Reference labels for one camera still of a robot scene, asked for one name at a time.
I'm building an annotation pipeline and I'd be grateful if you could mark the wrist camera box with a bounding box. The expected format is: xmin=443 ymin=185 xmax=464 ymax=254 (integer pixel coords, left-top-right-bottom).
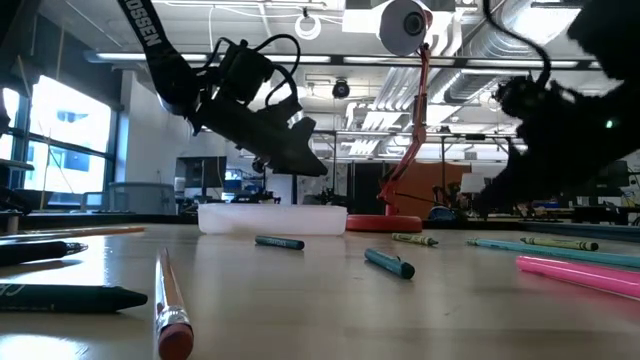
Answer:
xmin=493 ymin=74 xmax=554 ymax=121
xmin=215 ymin=38 xmax=275 ymax=105

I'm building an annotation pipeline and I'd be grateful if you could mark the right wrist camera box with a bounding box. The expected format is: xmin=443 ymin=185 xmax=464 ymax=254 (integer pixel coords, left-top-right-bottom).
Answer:
xmin=493 ymin=74 xmax=554 ymax=121

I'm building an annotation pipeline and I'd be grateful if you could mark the black pen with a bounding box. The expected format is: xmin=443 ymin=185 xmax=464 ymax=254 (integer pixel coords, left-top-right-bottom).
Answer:
xmin=0 ymin=240 xmax=90 ymax=268

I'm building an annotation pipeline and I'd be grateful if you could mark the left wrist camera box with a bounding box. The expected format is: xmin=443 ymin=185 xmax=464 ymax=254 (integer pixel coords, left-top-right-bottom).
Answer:
xmin=215 ymin=38 xmax=275 ymax=105

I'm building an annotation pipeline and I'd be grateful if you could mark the blue round object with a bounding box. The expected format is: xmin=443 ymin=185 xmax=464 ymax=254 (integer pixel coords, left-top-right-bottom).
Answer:
xmin=428 ymin=205 xmax=457 ymax=223

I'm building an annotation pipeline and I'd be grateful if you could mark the brown partition board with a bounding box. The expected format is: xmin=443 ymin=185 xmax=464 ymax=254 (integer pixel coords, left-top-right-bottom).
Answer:
xmin=394 ymin=160 xmax=472 ymax=220

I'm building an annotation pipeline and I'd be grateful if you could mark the dark computer monitor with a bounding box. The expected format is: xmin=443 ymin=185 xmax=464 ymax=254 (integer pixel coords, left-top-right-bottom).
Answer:
xmin=174 ymin=155 xmax=228 ymax=201

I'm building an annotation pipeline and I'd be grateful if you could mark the black overhead camera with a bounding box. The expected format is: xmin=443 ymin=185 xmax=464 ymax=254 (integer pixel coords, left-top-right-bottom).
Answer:
xmin=331 ymin=78 xmax=352 ymax=100

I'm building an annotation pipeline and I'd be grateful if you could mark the white cable coil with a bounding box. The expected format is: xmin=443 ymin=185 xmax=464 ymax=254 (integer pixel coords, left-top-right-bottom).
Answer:
xmin=294 ymin=13 xmax=322 ymax=41

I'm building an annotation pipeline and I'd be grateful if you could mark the teal crayon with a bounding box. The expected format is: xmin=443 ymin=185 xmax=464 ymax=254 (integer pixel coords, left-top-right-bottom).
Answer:
xmin=254 ymin=235 xmax=306 ymax=251
xmin=363 ymin=247 xmax=416 ymax=281

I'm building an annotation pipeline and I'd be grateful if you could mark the black aluminium table frame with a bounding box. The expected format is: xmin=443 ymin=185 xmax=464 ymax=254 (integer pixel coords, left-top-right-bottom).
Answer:
xmin=0 ymin=212 xmax=640 ymax=244

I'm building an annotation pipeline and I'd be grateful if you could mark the grey bin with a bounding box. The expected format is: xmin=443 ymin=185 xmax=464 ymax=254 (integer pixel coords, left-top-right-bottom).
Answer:
xmin=107 ymin=181 xmax=177 ymax=216

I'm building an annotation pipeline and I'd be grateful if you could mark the silver ventilation duct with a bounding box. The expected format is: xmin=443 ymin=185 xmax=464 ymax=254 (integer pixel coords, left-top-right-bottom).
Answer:
xmin=442 ymin=0 xmax=551 ymax=104

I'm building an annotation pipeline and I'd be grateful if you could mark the white lampshade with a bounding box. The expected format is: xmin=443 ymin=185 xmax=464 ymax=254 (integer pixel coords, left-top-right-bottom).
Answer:
xmin=459 ymin=172 xmax=488 ymax=195

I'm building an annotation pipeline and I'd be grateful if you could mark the yellow pencil pink eraser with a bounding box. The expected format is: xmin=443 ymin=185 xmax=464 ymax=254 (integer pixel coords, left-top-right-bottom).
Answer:
xmin=153 ymin=247 xmax=195 ymax=360

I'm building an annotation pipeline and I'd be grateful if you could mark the green crayon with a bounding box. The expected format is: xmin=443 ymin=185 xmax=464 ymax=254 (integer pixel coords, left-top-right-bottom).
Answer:
xmin=391 ymin=232 xmax=440 ymax=247
xmin=519 ymin=236 xmax=600 ymax=252

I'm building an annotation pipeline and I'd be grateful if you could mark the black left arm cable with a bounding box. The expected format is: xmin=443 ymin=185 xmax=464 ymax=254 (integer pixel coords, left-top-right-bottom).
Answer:
xmin=203 ymin=32 xmax=302 ymax=109

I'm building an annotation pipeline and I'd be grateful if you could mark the orange pencil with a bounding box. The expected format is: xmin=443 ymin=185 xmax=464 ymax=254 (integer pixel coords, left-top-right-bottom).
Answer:
xmin=0 ymin=226 xmax=147 ymax=241

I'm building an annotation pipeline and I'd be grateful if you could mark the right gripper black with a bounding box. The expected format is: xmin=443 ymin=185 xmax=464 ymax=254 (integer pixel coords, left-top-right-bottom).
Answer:
xmin=472 ymin=112 xmax=601 ymax=217

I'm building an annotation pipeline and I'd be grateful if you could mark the black crayon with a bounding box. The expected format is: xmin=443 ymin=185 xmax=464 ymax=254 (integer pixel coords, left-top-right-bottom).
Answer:
xmin=0 ymin=283 xmax=149 ymax=315

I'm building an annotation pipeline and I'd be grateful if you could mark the large window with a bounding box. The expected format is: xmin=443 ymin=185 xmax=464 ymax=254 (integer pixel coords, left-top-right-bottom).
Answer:
xmin=0 ymin=74 xmax=114 ymax=206

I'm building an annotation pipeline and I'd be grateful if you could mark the pink pen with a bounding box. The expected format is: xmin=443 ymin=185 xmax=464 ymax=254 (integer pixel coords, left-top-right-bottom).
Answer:
xmin=515 ymin=255 xmax=640 ymax=301

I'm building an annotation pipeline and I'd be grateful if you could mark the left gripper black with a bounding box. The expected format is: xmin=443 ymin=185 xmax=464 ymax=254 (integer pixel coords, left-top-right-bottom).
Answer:
xmin=188 ymin=93 xmax=330 ymax=178

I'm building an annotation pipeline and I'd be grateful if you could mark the clear supply box orange lid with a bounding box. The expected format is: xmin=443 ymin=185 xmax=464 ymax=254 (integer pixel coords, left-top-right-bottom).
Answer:
xmin=197 ymin=202 xmax=349 ymax=236

